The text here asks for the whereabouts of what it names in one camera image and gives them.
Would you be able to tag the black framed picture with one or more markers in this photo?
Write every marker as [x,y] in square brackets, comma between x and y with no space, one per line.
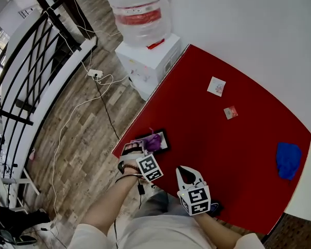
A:
[165,141]

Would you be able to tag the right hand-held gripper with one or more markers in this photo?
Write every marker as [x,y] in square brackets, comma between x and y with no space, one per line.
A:
[197,200]

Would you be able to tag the white square card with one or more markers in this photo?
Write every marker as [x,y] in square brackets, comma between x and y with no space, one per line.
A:
[216,86]

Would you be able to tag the person's left hand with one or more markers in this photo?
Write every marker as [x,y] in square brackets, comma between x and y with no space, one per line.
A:
[133,147]

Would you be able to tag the white power strip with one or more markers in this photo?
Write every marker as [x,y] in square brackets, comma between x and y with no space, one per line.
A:
[95,73]

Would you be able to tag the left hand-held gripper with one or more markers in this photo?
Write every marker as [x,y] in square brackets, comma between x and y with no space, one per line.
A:
[149,166]

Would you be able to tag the red tag on dispenser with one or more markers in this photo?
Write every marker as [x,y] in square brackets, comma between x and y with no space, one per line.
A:
[155,44]

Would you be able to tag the purple cloth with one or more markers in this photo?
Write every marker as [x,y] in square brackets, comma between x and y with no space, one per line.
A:
[153,143]

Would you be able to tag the person's left forearm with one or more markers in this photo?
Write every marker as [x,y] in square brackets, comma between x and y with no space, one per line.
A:
[111,201]

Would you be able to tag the person's white shirt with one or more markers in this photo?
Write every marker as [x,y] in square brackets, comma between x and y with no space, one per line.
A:
[166,232]

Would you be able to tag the black stair railing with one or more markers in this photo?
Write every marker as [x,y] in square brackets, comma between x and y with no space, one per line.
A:
[39,43]

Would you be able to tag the white desk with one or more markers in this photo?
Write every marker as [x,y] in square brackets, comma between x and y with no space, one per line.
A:
[5,180]

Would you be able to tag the small pink floor item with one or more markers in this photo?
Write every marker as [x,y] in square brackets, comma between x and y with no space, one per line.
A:
[32,154]

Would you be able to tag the person's right forearm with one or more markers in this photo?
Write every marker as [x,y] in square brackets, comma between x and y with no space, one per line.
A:
[220,229]

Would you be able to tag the white water dispenser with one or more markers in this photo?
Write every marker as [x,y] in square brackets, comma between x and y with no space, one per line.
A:
[147,66]

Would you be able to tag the person's grey trousers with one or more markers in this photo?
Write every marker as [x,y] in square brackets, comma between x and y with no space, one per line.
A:
[158,204]

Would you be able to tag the small red white packet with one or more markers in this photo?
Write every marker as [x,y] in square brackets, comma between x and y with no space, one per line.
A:
[230,112]

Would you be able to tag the blue cloth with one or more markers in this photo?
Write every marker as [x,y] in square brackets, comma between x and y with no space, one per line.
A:
[289,161]

